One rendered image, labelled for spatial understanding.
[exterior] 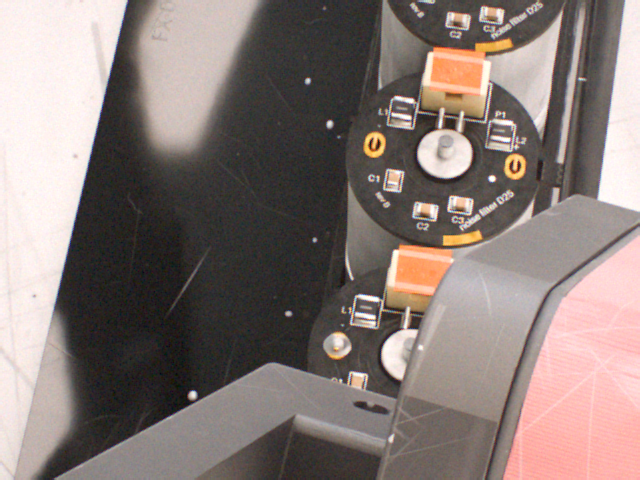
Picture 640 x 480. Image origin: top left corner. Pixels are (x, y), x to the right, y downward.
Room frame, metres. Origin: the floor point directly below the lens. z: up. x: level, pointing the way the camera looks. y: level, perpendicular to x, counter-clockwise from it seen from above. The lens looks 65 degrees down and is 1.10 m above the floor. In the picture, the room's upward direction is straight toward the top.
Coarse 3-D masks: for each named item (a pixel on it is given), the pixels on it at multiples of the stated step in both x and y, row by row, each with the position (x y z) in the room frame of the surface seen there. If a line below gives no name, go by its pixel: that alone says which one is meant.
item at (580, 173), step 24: (600, 0) 0.17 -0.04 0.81; (624, 0) 0.17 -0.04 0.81; (600, 24) 0.17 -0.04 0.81; (600, 48) 0.16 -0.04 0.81; (576, 72) 0.16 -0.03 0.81; (600, 72) 0.16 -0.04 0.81; (576, 96) 0.16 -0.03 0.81; (600, 96) 0.16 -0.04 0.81; (576, 120) 0.15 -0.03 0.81; (600, 120) 0.15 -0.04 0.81; (576, 144) 0.15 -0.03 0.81; (600, 144) 0.15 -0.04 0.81; (552, 168) 0.15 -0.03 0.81; (576, 168) 0.15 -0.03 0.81; (600, 168) 0.15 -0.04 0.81; (576, 192) 0.14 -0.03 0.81
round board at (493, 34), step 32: (416, 0) 0.17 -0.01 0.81; (448, 0) 0.17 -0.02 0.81; (480, 0) 0.17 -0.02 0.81; (512, 0) 0.17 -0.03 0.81; (544, 0) 0.17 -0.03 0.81; (416, 32) 0.17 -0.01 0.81; (448, 32) 0.17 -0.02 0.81; (480, 32) 0.17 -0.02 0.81; (512, 32) 0.17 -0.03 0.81; (544, 32) 0.17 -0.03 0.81
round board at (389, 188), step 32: (384, 96) 0.16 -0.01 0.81; (416, 96) 0.16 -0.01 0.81; (512, 96) 0.16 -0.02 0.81; (352, 128) 0.15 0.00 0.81; (384, 128) 0.15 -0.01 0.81; (416, 128) 0.15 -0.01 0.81; (448, 128) 0.15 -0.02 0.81; (480, 128) 0.15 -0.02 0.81; (512, 128) 0.15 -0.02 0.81; (352, 160) 0.15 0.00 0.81; (384, 160) 0.15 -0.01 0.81; (480, 160) 0.15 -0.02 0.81; (384, 192) 0.14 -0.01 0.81; (416, 192) 0.14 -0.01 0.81; (448, 192) 0.14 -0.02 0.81; (480, 192) 0.14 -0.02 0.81; (512, 192) 0.14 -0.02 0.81; (384, 224) 0.14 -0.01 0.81; (416, 224) 0.14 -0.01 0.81; (448, 224) 0.14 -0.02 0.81; (480, 224) 0.14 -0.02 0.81; (512, 224) 0.14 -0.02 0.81
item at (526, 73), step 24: (384, 0) 0.17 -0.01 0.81; (384, 24) 0.17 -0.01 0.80; (384, 48) 0.17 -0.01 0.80; (408, 48) 0.17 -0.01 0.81; (432, 48) 0.17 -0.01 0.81; (528, 48) 0.17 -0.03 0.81; (552, 48) 0.17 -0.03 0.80; (384, 72) 0.17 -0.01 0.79; (408, 72) 0.17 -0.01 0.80; (504, 72) 0.16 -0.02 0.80; (528, 72) 0.17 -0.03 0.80; (552, 72) 0.17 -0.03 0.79; (528, 96) 0.17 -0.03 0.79
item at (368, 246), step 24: (432, 144) 0.15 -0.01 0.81; (456, 144) 0.15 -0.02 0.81; (432, 168) 0.15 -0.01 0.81; (456, 168) 0.15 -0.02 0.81; (360, 216) 0.14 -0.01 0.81; (528, 216) 0.14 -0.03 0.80; (360, 240) 0.14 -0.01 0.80; (384, 240) 0.14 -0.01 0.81; (360, 264) 0.14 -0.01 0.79; (384, 264) 0.14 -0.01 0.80
